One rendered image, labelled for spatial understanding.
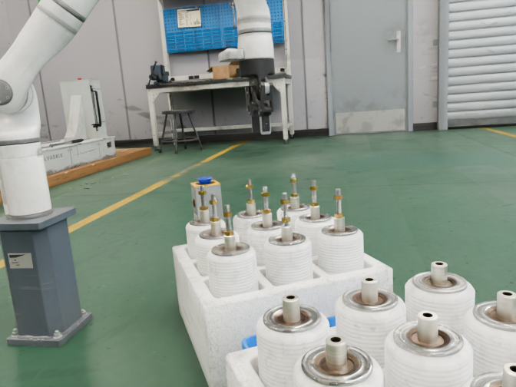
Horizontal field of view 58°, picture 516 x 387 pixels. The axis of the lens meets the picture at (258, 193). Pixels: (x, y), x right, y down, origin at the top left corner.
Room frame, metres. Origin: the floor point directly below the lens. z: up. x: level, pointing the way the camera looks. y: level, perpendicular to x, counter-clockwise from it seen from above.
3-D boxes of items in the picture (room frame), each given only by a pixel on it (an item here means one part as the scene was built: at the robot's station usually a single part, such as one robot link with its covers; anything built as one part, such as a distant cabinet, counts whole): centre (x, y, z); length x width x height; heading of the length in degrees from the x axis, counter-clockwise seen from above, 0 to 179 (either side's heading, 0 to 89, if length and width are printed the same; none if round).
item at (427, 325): (0.48, -0.18, 0.26); 0.02 x 0.02 x 0.03
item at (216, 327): (1.00, -0.02, 0.09); 0.39 x 0.39 x 0.18; 18
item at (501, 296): (0.52, -0.29, 0.26); 0.02 x 0.02 x 0.03
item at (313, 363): (0.44, -0.07, 0.25); 0.08 x 0.08 x 0.01
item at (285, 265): (0.89, -0.05, 0.16); 0.10 x 0.10 x 0.18
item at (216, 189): (1.26, 0.14, 0.16); 0.07 x 0.07 x 0.31; 18
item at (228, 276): (0.86, 0.06, 0.16); 0.10 x 0.10 x 0.18
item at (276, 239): (0.89, -0.05, 0.25); 0.08 x 0.08 x 0.01
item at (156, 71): (5.42, 1.02, 0.87); 0.41 x 0.17 x 0.25; 169
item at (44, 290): (1.07, 0.54, 0.15); 0.15 x 0.15 x 0.30; 79
